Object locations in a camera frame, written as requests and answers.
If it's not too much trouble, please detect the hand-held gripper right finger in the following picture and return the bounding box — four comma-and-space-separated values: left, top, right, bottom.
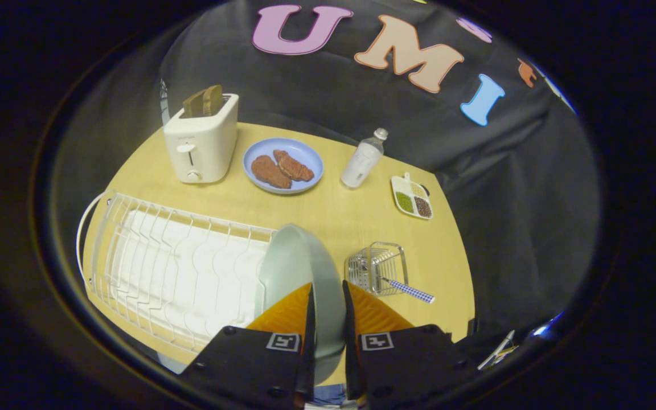
342, 280, 479, 410

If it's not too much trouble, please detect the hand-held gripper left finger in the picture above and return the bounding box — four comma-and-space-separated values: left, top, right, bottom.
179, 282, 315, 410

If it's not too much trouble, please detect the pale green plate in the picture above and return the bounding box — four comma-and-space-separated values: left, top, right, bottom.
255, 224, 346, 387

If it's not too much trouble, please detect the silver wire basket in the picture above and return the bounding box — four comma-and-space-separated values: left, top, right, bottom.
345, 242, 409, 297

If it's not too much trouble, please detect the blue checkered handle spoon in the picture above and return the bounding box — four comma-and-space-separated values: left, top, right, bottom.
360, 265, 436, 304

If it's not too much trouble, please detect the white wire dish rack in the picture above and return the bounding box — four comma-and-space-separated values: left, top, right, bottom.
76, 191, 278, 352

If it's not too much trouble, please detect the white divided dish with beans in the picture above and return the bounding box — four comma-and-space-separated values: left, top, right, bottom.
391, 172, 434, 220

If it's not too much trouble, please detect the blue plate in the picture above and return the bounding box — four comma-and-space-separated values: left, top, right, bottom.
243, 138, 325, 195

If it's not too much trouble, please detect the brown meat patty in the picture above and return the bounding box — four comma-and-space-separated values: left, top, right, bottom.
273, 149, 315, 182
251, 155, 293, 190

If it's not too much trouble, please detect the clear plastic bottle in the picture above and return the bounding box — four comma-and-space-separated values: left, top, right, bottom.
341, 128, 389, 189

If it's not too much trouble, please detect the white toaster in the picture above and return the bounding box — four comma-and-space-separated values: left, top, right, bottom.
163, 93, 239, 184

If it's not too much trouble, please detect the black backdrop cloth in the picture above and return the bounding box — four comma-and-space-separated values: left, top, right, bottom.
55, 0, 602, 365

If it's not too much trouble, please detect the brown toast slice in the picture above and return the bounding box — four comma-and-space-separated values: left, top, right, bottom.
202, 85, 224, 116
183, 89, 209, 118

